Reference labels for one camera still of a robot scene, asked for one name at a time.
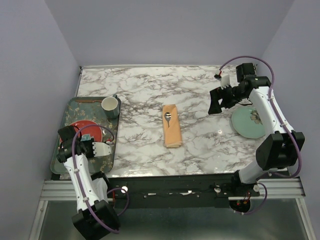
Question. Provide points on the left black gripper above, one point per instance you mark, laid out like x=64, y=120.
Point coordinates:
x=91, y=154

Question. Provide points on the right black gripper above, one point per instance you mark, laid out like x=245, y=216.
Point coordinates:
x=217, y=94

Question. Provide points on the silver metal spoon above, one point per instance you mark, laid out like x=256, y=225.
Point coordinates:
x=167, y=117

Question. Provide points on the peach cloth napkin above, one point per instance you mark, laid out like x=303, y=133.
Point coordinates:
x=172, y=134

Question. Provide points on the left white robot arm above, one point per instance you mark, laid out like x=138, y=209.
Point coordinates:
x=95, y=217

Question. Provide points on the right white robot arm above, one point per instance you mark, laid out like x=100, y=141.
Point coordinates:
x=282, y=145

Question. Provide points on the red and teal plate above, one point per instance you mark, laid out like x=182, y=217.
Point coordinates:
x=88, y=133

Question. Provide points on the mint green floral plate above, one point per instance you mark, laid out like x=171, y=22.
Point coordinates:
x=246, y=121

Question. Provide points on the floral teal serving tray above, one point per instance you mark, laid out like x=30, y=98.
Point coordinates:
x=93, y=111

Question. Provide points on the grey-green ceramic mug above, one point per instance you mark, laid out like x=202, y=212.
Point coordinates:
x=111, y=106

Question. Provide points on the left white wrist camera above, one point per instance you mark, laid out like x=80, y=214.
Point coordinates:
x=101, y=149

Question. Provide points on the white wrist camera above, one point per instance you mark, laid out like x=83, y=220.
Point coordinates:
x=101, y=149
x=224, y=80

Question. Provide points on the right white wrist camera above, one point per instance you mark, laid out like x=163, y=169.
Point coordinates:
x=224, y=80

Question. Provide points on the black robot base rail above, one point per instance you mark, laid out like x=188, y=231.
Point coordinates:
x=181, y=191

